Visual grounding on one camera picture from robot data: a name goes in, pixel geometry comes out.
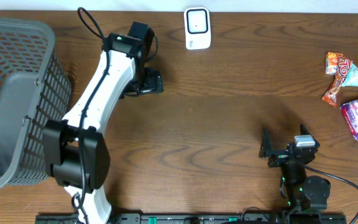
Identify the white barcode scanner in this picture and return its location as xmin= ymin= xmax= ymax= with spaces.
xmin=183 ymin=7 xmax=211 ymax=50

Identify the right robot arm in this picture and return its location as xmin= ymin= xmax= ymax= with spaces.
xmin=259 ymin=125 xmax=331 ymax=223

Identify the small orange tissue packet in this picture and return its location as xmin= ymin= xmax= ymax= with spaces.
xmin=325 ymin=52 xmax=343 ymax=75

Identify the grey plastic mesh basket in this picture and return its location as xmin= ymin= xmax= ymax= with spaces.
xmin=0 ymin=17 xmax=71 ymax=189

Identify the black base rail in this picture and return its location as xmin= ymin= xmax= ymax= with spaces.
xmin=35 ymin=212 xmax=347 ymax=224

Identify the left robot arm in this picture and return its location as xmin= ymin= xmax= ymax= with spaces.
xmin=35 ymin=22 xmax=163 ymax=223

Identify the orange snack bar wrapper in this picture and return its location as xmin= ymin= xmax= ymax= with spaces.
xmin=322 ymin=55 xmax=353 ymax=107

